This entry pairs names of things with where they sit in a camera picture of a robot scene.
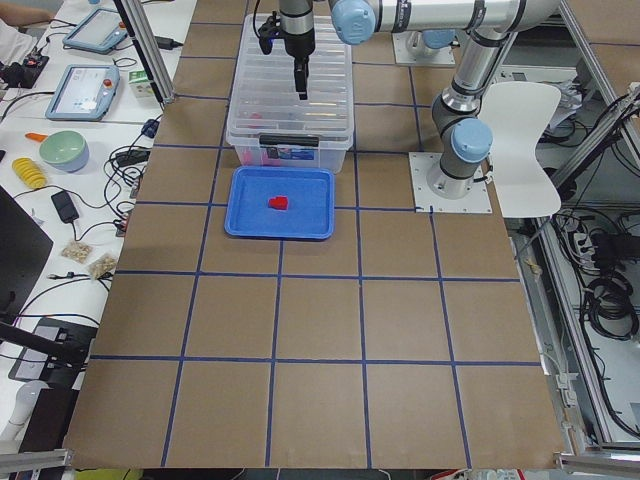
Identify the blue plastic tray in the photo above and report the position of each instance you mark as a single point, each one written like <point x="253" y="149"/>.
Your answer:
<point x="311" y="194"/>

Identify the green and blue bowl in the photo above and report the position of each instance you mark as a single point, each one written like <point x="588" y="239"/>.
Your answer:
<point x="65" y="150"/>

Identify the clear plastic box lid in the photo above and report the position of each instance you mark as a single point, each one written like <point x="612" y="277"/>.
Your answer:
<point x="264" y="99"/>

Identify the white plastic chair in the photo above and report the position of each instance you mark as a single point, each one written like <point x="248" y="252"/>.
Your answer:
<point x="518" y="113"/>

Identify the aluminium frame post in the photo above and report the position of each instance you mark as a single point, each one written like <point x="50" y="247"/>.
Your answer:
<point x="139" y="30"/>

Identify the red toy block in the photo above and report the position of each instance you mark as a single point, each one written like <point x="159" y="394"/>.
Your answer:
<point x="279" y="203"/>

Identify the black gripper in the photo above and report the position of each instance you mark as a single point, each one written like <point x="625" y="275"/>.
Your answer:
<point x="298" y="43"/>

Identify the near teach pendant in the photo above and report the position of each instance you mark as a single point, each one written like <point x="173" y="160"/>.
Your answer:
<point x="84" y="93"/>

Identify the teach pendant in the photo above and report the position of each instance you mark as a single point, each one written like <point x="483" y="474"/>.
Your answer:
<point x="100" y="32"/>
<point x="84" y="93"/>

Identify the green white carton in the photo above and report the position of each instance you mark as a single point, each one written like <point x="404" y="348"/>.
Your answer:
<point x="140" y="84"/>

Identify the far teach pendant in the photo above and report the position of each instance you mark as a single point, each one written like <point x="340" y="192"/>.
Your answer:
<point x="100" y="32"/>

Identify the brown grid table mat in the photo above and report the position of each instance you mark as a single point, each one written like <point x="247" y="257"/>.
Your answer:
<point x="402" y="341"/>

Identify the toy carrot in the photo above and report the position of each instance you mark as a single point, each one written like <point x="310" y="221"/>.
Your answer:
<point x="36" y="136"/>

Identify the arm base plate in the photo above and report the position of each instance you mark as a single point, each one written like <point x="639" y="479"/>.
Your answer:
<point x="425" y="47"/>
<point x="435" y="192"/>

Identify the black power adapter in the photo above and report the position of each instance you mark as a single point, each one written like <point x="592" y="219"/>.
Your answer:
<point x="65" y="207"/>

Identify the black laptop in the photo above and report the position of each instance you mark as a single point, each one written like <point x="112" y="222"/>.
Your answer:
<point x="25" y="249"/>

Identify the red block in box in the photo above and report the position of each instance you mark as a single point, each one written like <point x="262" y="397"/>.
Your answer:
<point x="271" y="157"/>

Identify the yellow toy corn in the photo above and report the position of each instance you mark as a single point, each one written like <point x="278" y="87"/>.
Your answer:
<point x="29" y="173"/>

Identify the clear plastic storage box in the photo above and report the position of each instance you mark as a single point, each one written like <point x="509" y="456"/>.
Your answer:
<point x="328" y="154"/>

